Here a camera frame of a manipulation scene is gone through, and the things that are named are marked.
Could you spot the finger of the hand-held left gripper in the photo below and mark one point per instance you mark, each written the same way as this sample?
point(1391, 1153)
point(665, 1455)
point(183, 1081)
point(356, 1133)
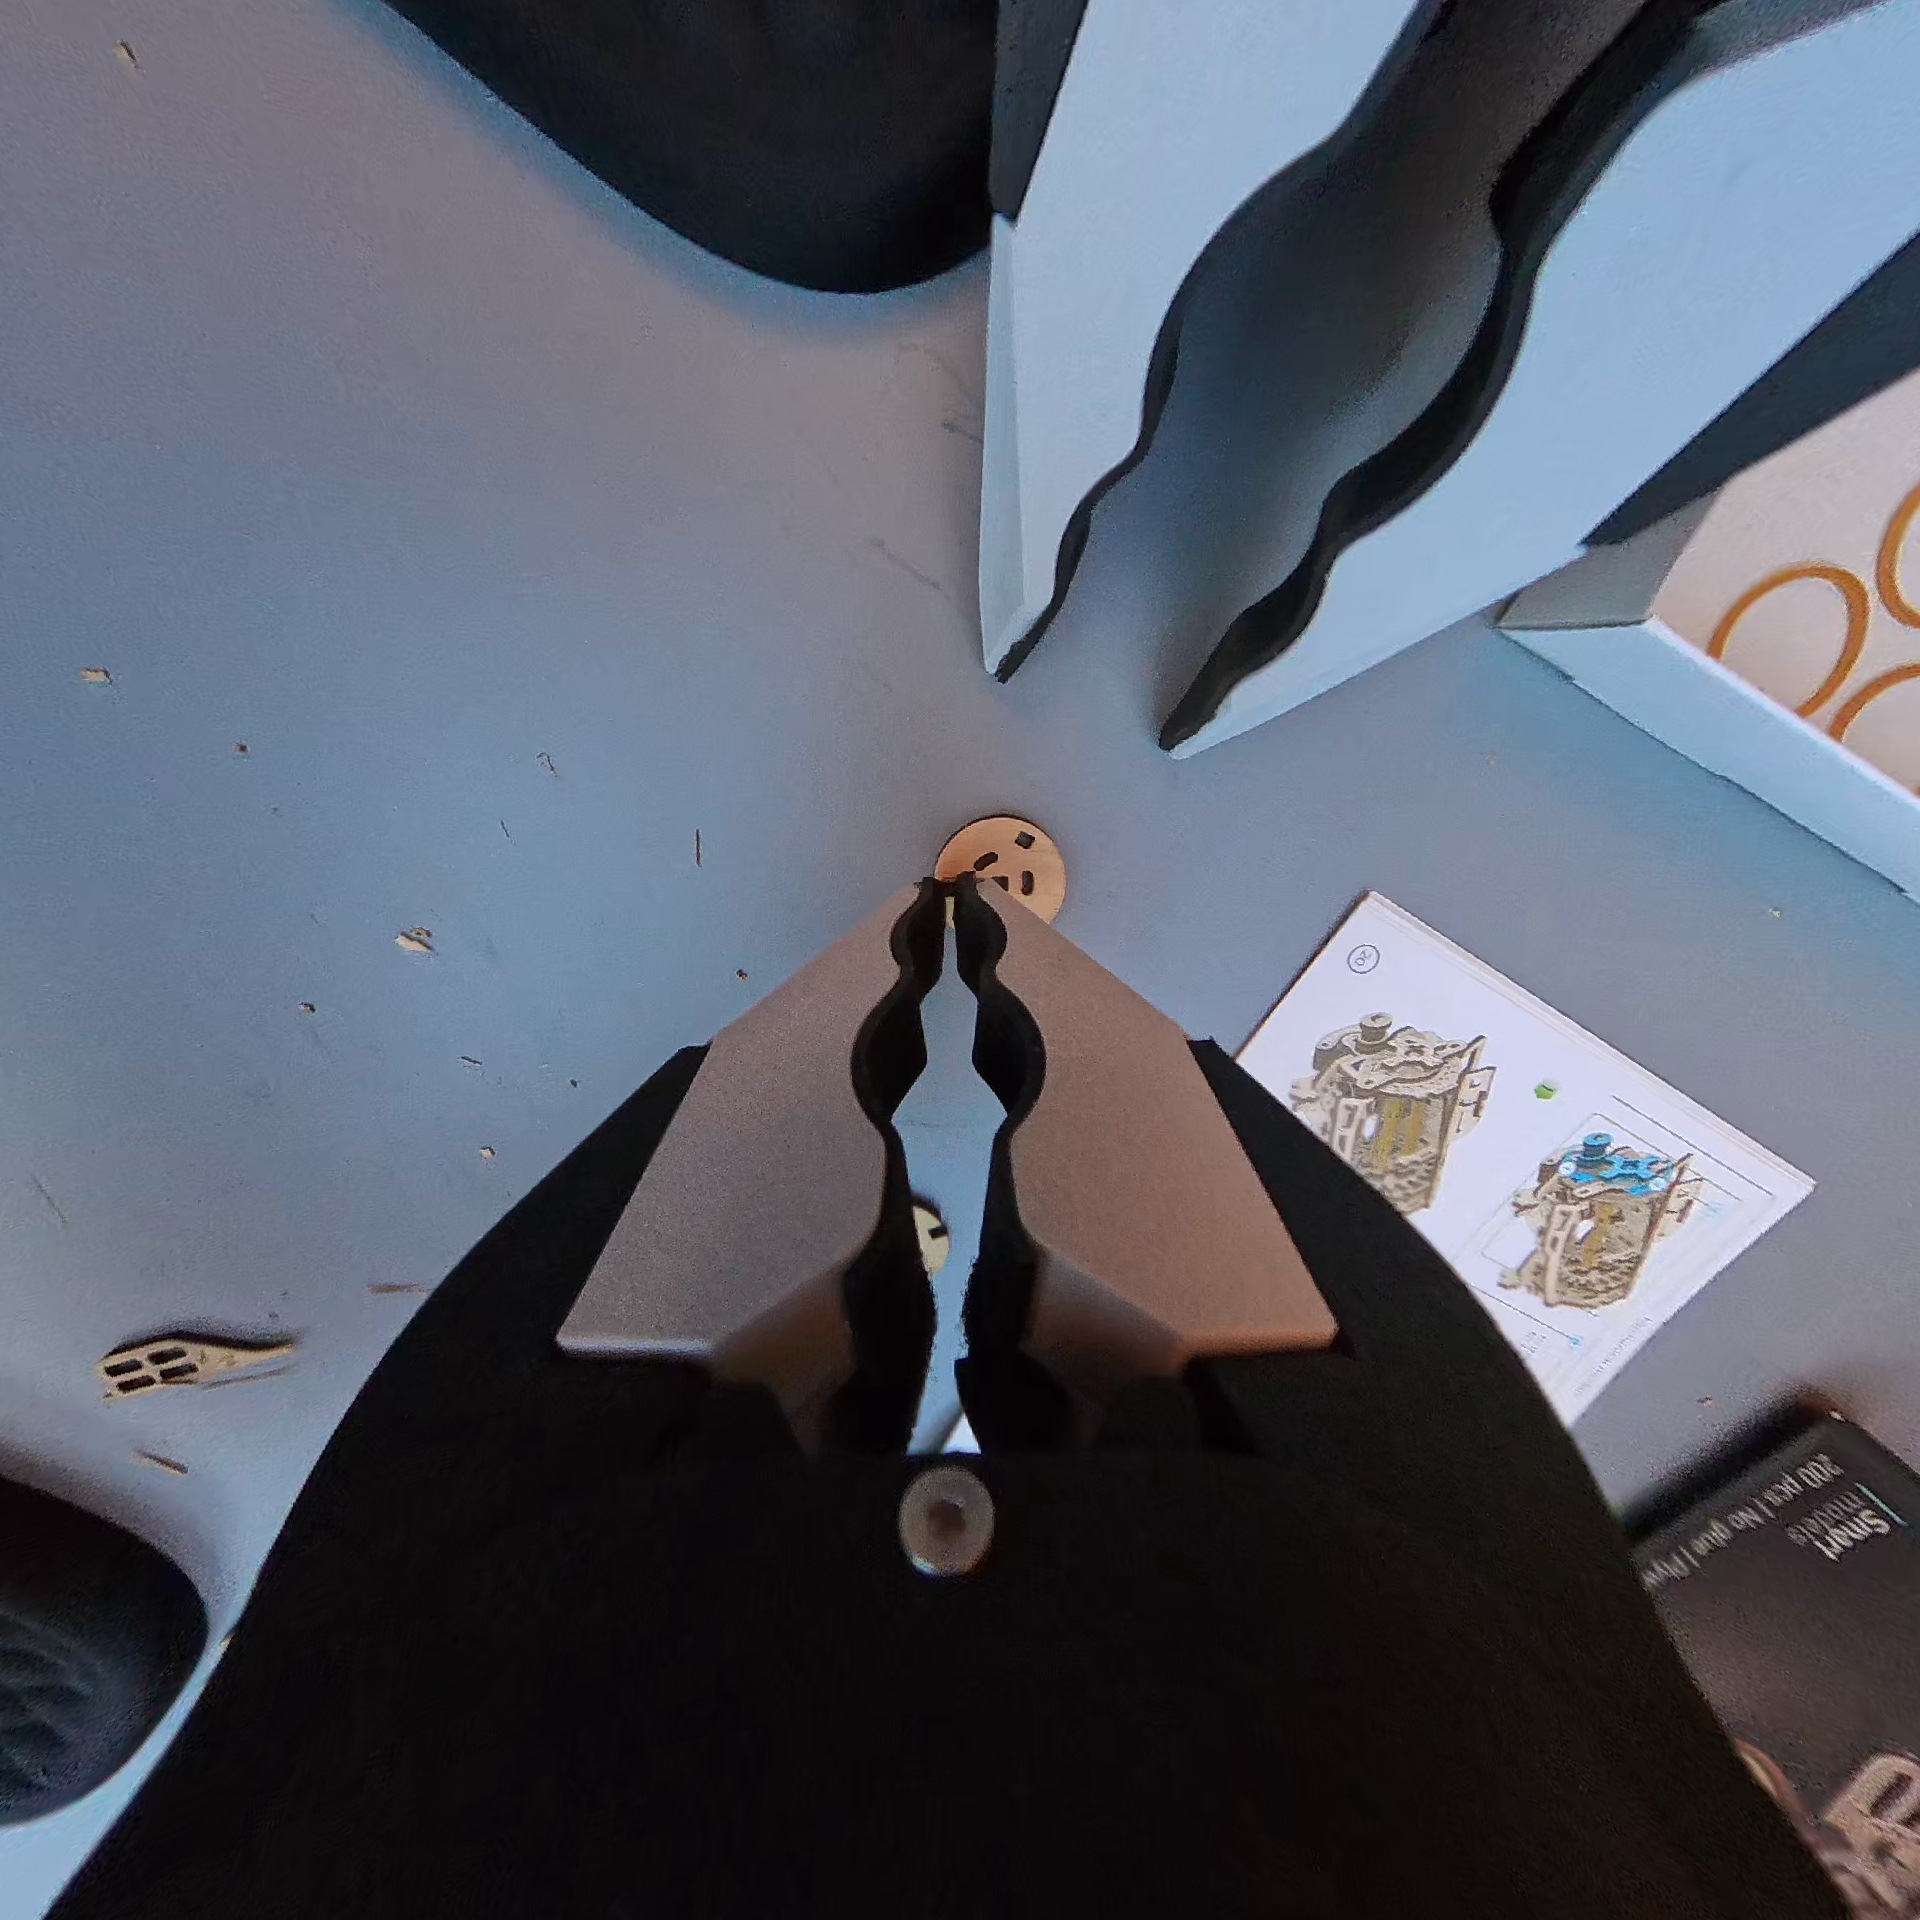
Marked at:
point(1695, 329)
point(1096, 270)

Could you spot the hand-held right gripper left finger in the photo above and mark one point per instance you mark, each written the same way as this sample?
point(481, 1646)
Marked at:
point(735, 1201)

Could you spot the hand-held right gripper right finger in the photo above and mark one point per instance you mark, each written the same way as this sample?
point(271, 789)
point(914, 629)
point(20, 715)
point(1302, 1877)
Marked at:
point(1154, 1201)

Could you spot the round wooden disc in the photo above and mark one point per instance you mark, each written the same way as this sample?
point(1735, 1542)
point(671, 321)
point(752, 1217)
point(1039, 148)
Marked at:
point(931, 1238)
point(1049, 878)

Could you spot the group of tan rubber bands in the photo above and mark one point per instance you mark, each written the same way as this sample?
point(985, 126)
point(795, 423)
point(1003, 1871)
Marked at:
point(1723, 629)

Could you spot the printed instruction booklet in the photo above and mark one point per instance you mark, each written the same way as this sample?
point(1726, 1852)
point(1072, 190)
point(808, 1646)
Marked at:
point(1500, 1230)

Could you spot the white cardboard tray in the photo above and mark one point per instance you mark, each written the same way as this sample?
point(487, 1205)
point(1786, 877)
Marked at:
point(1680, 705)

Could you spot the black textured wrist rest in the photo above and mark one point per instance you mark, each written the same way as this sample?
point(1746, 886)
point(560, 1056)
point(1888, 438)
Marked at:
point(720, 136)

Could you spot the slotted wooden offcut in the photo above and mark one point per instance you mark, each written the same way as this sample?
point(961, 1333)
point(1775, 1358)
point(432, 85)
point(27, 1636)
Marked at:
point(240, 1355)

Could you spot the black model kit box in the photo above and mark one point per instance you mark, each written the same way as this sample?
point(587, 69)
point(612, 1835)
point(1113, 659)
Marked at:
point(1769, 1622)

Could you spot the black mesh chair seat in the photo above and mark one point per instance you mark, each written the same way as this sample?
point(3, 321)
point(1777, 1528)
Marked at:
point(76, 1651)

